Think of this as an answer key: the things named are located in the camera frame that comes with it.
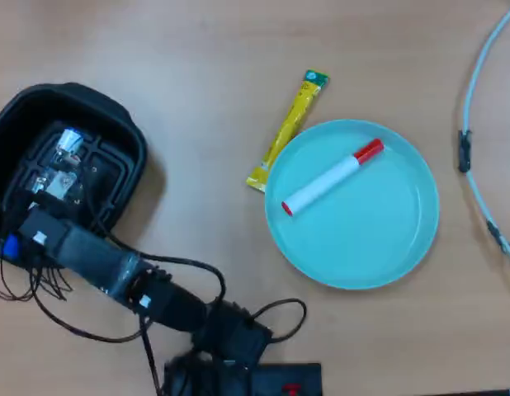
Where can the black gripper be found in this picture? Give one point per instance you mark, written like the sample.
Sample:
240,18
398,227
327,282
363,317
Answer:
44,231

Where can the black plastic bowl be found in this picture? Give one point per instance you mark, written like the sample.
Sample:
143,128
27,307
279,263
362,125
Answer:
110,136

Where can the small blue plastic part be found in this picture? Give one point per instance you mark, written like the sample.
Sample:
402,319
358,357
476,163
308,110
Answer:
9,246

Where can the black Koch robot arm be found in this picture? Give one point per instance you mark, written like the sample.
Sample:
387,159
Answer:
168,297

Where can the teal round plate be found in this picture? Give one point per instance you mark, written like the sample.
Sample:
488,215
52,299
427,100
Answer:
362,231

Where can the yellow sachet packet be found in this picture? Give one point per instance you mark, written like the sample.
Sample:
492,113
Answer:
294,115

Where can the black base clamp plate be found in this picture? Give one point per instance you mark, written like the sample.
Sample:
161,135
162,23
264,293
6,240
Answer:
288,377

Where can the red clamp knob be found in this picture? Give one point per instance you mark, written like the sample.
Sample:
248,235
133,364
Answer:
291,388

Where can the red capped white marker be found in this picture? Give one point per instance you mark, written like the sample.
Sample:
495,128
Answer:
333,177

